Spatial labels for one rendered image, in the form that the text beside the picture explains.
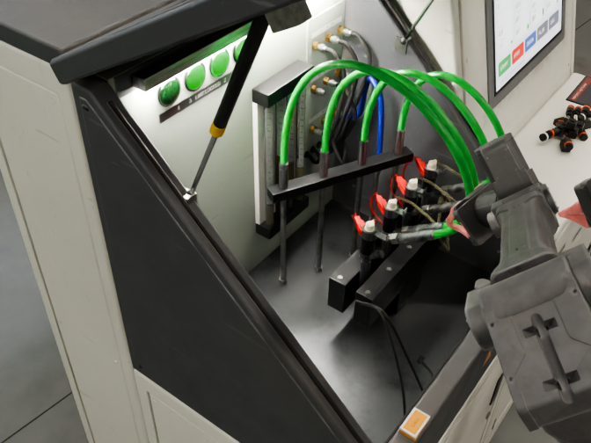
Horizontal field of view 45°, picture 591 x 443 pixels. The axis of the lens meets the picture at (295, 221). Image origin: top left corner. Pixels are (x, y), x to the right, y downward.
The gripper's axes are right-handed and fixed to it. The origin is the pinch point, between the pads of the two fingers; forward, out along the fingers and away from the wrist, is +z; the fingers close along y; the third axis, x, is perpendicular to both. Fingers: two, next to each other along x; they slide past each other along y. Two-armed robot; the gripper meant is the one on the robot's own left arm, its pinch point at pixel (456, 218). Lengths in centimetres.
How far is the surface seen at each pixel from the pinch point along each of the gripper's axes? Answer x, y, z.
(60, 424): 6, 74, 142
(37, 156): -48, 46, 25
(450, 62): -20.6, -30.1, 17.9
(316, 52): -37.8, -11.4, 27.8
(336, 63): -32.0, 2.3, 0.6
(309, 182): -17.2, 5.6, 29.1
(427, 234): 0.4, 3.1, 5.5
